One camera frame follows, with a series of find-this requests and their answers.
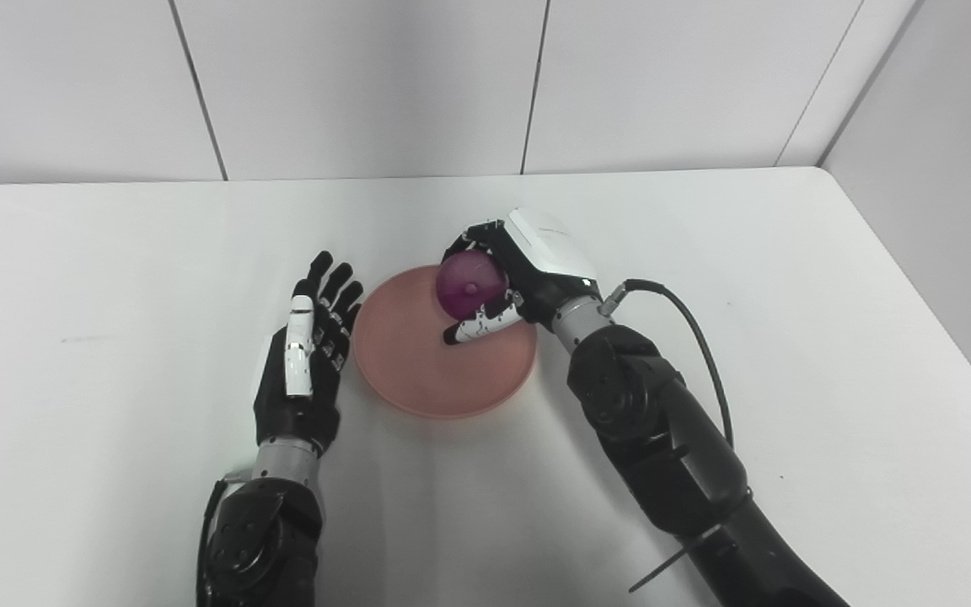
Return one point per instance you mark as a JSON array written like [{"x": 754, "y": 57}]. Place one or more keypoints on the purple red onion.
[{"x": 469, "y": 282}]

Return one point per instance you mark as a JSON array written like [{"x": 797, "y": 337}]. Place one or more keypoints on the pink round plate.
[{"x": 418, "y": 362}]

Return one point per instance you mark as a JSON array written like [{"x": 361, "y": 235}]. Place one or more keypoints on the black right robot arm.
[{"x": 662, "y": 438}]

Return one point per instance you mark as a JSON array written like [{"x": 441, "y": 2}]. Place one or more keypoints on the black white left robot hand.
[{"x": 300, "y": 417}]

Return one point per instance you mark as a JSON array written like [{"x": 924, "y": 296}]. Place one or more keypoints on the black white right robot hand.
[{"x": 544, "y": 261}]

